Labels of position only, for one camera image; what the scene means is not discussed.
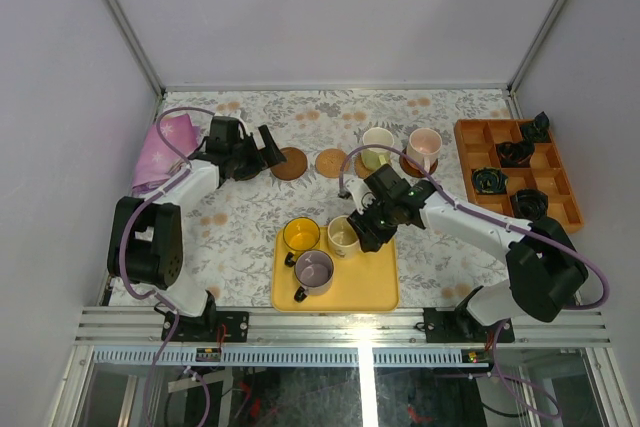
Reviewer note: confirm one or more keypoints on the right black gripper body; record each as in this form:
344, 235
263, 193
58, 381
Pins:
376, 224

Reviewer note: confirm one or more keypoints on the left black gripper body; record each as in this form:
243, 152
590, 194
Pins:
255, 151

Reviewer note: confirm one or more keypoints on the brown wooden coaster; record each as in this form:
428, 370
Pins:
411, 169
294, 166

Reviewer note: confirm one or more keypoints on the woven rattan coaster back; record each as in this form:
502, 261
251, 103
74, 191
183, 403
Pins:
360, 168

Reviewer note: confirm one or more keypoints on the woven rattan coaster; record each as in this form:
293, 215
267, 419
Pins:
360, 168
329, 162

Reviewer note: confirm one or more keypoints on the white mug green handle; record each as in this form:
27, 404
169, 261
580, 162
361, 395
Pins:
376, 142

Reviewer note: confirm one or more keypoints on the woven rattan coaster front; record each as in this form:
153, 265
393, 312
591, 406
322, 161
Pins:
329, 162

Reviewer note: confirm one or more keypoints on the pink ceramic mug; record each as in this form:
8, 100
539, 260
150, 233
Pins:
423, 148

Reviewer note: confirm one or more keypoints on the cream ceramic mug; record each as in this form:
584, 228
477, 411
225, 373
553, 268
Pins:
342, 239

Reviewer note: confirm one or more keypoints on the yellow glass mug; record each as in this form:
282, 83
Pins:
299, 235

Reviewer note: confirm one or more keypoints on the purple ceramic mug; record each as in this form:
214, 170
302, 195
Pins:
314, 271

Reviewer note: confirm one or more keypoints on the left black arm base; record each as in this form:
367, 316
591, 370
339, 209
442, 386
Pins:
213, 325

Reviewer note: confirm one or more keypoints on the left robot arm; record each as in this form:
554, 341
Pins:
146, 249

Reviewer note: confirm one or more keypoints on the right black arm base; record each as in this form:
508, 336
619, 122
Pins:
455, 326

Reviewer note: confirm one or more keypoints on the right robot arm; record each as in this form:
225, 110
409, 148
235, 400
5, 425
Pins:
544, 270

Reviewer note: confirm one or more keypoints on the purple snowflake cloth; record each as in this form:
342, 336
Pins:
157, 162

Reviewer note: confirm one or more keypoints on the yellow plastic tray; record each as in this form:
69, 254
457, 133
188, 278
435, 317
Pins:
364, 283

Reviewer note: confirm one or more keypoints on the black bundle centre compartment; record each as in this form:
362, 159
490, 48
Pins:
489, 181

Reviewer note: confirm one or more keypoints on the black bundle compartment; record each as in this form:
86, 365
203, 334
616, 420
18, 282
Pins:
537, 129
515, 154
489, 181
530, 204

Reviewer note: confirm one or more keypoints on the orange compartment organizer tray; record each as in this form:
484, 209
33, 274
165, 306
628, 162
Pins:
547, 171

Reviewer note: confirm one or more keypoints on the black bundle middle compartment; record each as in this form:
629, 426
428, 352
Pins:
515, 154

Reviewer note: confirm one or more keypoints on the black bundle lower compartment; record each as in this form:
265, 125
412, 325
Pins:
530, 204

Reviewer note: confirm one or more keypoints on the black bundle top compartment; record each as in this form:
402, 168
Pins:
537, 129

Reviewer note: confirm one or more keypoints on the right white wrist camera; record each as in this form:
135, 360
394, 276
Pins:
356, 189

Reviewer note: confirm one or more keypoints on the aluminium front rail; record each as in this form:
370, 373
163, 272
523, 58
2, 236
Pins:
130, 325

